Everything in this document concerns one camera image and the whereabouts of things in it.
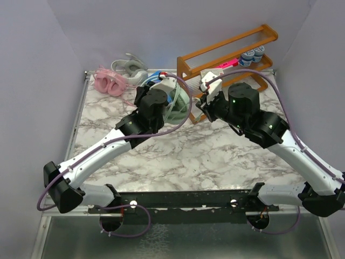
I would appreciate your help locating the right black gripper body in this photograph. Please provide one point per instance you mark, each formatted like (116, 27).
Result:
(218, 108)

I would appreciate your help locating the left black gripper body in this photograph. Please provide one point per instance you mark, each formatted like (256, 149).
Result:
(146, 88)

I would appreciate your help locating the mint green headphones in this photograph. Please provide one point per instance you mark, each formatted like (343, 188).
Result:
(177, 110)

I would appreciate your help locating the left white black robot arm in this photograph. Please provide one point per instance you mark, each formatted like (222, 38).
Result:
(65, 182)

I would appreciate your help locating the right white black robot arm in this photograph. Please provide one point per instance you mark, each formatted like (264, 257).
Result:
(322, 193)

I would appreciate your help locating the pink grey headphones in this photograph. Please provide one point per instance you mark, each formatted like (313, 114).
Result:
(124, 73)

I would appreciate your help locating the blue notebook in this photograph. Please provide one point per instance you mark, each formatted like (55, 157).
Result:
(154, 78)

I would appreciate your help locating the white green red box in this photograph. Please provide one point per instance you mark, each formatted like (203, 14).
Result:
(216, 71)

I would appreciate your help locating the wooden three-tier rack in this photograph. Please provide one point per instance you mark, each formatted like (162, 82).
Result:
(225, 55)

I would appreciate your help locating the pink marker pen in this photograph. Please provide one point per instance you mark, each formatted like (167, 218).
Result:
(230, 63)

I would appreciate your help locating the blue white jar left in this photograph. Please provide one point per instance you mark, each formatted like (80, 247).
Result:
(246, 58)

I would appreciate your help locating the blue white jar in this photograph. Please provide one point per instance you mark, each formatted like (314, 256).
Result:
(258, 53)
(246, 58)

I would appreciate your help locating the blue white jar right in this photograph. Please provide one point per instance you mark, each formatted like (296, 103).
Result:
(258, 53)

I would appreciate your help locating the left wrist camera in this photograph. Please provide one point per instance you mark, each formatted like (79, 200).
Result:
(166, 83)

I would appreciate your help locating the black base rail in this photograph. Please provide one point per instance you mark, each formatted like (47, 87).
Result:
(184, 207)

